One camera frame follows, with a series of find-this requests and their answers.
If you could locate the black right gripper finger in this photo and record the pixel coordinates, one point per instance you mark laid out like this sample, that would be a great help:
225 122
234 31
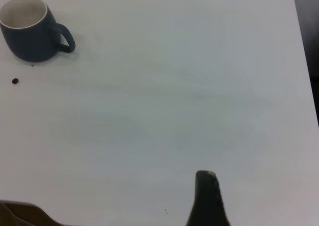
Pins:
207 203

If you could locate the dark blue-grey ceramic mug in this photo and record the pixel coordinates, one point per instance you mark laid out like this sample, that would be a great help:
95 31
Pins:
30 44

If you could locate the single loose coffee bean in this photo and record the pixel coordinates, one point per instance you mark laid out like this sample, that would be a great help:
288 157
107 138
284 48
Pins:
15 80

